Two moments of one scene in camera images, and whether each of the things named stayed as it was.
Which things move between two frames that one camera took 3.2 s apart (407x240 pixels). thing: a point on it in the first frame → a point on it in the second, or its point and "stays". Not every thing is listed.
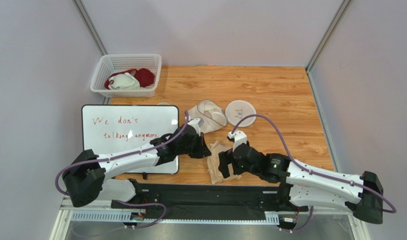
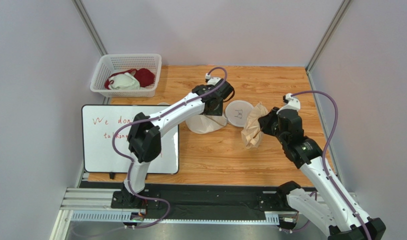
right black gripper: [230, 160] → [266, 123]
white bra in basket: [123, 81] stays
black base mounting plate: [258, 198] stays
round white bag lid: [237, 110] stays
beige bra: [213, 150] → [251, 131]
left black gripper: [202, 150] → [218, 112]
